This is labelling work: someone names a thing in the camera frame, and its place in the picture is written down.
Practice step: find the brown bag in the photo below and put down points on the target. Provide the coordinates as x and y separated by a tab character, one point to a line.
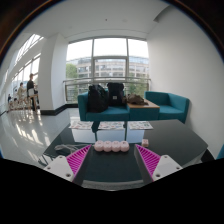
136	99

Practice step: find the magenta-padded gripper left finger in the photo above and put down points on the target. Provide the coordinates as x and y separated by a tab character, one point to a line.
60	167

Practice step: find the teal armchair sofa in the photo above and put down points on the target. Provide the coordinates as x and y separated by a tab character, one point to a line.
171	106

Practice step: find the black backpack with label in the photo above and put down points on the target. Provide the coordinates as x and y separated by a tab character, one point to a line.
115	94

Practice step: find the metal window railing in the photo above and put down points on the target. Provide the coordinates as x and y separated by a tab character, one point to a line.
76	81

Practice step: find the teal wood-topped corner table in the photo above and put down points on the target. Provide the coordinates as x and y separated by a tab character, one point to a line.
143	112

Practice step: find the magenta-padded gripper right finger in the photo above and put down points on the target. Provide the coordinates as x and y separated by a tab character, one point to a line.
166	166

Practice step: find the person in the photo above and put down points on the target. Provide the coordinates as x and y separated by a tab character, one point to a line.
21	93
31	86

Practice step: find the large black backpack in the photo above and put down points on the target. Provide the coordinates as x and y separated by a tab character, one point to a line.
97	99

